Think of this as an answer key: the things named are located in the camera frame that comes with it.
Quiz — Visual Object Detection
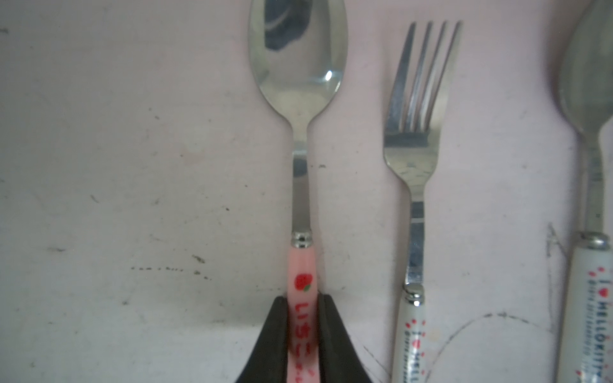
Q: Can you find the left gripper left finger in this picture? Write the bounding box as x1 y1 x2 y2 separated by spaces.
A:
236 296 289 383

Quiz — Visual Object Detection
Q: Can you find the pink strawberry handle spoon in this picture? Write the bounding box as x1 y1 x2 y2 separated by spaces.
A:
248 1 348 382

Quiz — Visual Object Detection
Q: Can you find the white hello kitty fork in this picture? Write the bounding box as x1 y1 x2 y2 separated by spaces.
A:
383 21 464 382

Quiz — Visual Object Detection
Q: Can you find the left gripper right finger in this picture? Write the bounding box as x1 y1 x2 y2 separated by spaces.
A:
318 294 371 383

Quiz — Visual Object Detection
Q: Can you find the white hello kitty spoon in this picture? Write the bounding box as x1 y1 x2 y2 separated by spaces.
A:
556 1 612 382

